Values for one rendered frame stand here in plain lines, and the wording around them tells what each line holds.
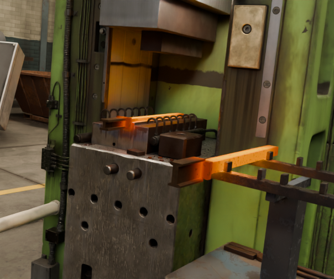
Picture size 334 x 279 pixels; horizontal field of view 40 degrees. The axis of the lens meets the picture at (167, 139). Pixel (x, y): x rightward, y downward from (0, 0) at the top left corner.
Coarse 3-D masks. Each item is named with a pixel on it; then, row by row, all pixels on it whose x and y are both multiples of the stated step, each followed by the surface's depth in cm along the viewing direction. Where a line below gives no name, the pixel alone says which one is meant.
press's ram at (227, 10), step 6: (180, 0) 135; (186, 0) 134; (192, 0) 133; (198, 0) 134; (204, 0) 138; (210, 0) 142; (216, 0) 146; (222, 0) 150; (228, 0) 154; (198, 6) 144; (204, 6) 143; (210, 6) 143; (216, 6) 146; (222, 6) 151; (228, 6) 155; (216, 12) 155; (222, 12) 154; (228, 12) 156
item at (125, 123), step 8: (104, 120) 124; (112, 120) 125; (120, 120) 128; (128, 120) 130; (136, 120) 135; (144, 120) 140; (104, 128) 124; (112, 128) 125; (120, 128) 128; (128, 128) 131
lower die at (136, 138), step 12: (180, 120) 156; (192, 120) 159; (204, 120) 165; (96, 132) 139; (108, 132) 137; (120, 132) 135; (132, 132) 133; (144, 132) 131; (168, 132) 141; (108, 144) 137; (120, 144) 135; (132, 144) 133; (144, 144) 131
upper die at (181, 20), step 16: (112, 0) 132; (128, 0) 129; (144, 0) 127; (160, 0) 125; (176, 0) 133; (112, 16) 132; (128, 16) 130; (144, 16) 127; (160, 16) 126; (176, 16) 134; (192, 16) 144; (208, 16) 154; (176, 32) 136; (192, 32) 145; (208, 32) 156
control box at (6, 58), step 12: (0, 48) 147; (12, 48) 147; (0, 60) 145; (12, 60) 145; (0, 72) 144; (12, 72) 146; (0, 84) 142; (12, 84) 147; (0, 96) 141; (12, 96) 148; (0, 108) 139; (0, 120) 140
